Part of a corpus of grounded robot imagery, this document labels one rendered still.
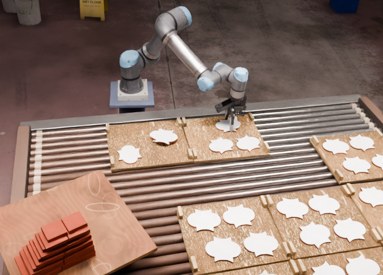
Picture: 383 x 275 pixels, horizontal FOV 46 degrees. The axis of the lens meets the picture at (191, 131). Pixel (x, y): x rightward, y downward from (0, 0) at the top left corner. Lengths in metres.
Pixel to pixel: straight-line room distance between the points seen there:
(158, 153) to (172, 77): 2.45
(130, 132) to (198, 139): 0.37
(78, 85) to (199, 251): 2.98
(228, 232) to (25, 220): 0.83
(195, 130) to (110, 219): 0.83
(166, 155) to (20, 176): 0.70
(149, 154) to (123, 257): 0.71
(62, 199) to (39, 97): 2.58
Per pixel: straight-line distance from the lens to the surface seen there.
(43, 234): 1.64
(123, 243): 1.78
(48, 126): 2.54
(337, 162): 2.44
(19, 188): 2.17
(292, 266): 1.90
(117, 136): 2.40
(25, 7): 5.72
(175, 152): 2.30
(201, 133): 2.43
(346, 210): 2.21
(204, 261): 1.86
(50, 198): 1.97
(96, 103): 4.29
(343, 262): 2.00
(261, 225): 2.02
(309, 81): 4.93
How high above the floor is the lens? 2.45
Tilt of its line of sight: 38 degrees down
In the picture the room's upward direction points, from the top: 5 degrees clockwise
